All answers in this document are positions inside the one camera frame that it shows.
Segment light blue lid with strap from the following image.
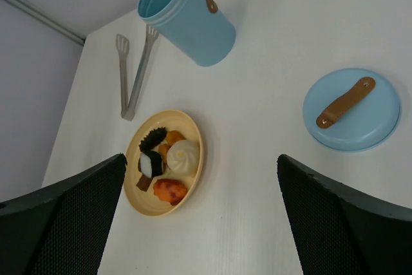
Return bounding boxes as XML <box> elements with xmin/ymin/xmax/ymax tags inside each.
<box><xmin>303</xmin><ymin>68</ymin><xmax>402</xmax><ymax>151</ymax></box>

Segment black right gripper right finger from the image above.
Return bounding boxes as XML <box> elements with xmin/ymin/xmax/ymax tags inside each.
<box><xmin>277</xmin><ymin>155</ymin><xmax>411</xmax><ymax>274</ymax></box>

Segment red orange fried piece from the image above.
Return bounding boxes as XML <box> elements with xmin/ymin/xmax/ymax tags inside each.
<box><xmin>153</xmin><ymin>178</ymin><xmax>188</xmax><ymax>205</ymax></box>

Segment beige round plate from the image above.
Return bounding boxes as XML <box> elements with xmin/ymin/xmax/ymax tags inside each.
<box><xmin>124</xmin><ymin>110</ymin><xmax>204</xmax><ymax>217</ymax></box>

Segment brown square chocolate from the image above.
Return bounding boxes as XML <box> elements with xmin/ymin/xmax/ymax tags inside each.
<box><xmin>136</xmin><ymin>175</ymin><xmax>153</xmax><ymax>192</ymax></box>

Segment stainless steel tongs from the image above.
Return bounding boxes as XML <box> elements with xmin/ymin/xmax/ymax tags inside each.
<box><xmin>115</xmin><ymin>24</ymin><xmax>159</xmax><ymax>121</ymax></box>

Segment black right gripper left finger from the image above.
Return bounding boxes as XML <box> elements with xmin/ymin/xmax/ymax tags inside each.
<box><xmin>1</xmin><ymin>154</ymin><xmax>127</xmax><ymax>274</ymax></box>

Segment black spiky sea cucumber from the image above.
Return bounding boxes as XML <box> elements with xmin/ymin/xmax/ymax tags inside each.
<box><xmin>139</xmin><ymin>127</ymin><xmax>167</xmax><ymax>153</ymax></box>

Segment orange fried nugget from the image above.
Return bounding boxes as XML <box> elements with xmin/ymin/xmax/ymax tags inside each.
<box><xmin>158</xmin><ymin>144</ymin><xmax>171</xmax><ymax>162</ymax></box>
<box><xmin>165</xmin><ymin>130</ymin><xmax>186</xmax><ymax>146</ymax></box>

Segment light blue cylindrical container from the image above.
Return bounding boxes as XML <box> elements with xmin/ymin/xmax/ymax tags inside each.
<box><xmin>137</xmin><ymin>0</ymin><xmax>236</xmax><ymax>67</ymax></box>

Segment aluminium frame post left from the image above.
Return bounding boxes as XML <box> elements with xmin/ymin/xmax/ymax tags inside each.
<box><xmin>3</xmin><ymin>0</ymin><xmax>86</xmax><ymax>46</ymax></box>

